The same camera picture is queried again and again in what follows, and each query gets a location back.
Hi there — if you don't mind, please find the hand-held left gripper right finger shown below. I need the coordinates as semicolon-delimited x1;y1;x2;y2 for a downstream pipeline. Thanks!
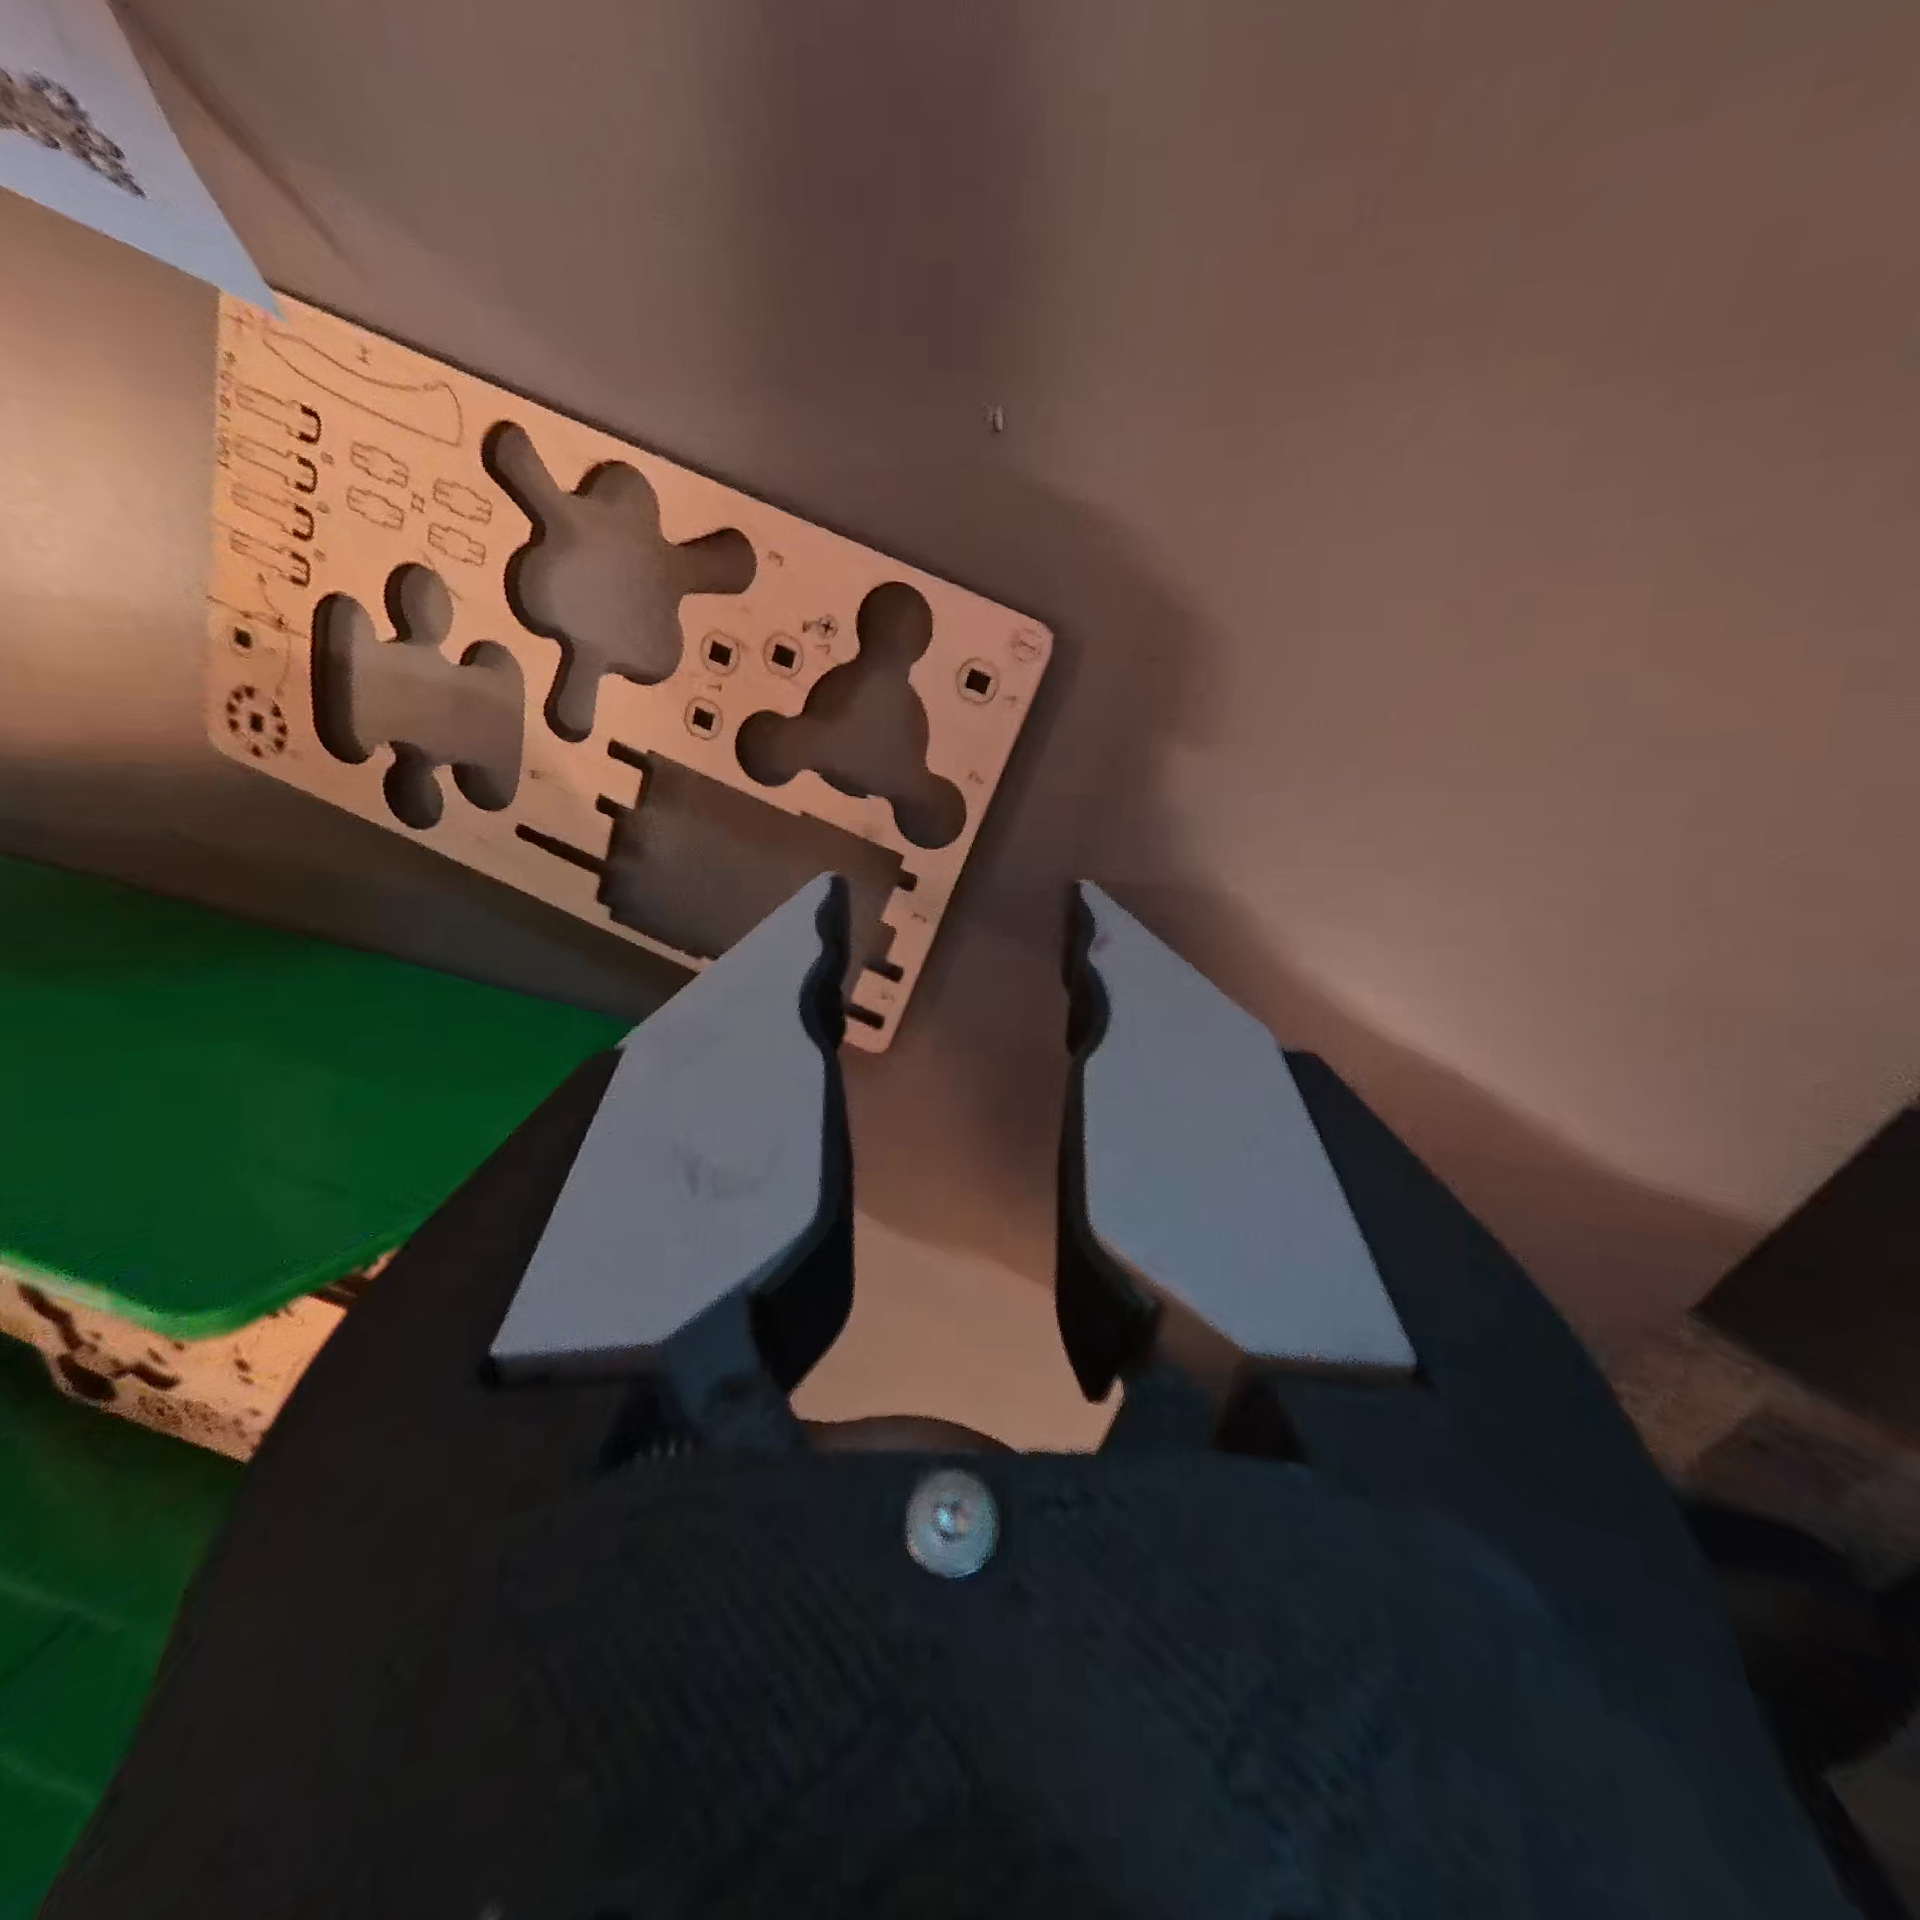
1056;881;1419;1402

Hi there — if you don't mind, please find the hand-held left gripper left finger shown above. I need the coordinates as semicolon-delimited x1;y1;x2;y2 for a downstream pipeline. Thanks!
488;872;857;1385

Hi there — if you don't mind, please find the wooden model parts sheet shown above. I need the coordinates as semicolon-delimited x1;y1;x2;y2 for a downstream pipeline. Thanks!
202;292;1056;1056

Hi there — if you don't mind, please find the folded model instruction sheet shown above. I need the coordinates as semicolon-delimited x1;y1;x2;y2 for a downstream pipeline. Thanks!
0;0;288;324

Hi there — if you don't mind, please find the green plastic bin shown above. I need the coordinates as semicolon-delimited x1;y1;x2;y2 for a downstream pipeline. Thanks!
0;854;634;1920

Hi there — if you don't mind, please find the engraved wooden sheet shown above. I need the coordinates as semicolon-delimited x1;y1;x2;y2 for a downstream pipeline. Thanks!
0;1258;395;1464

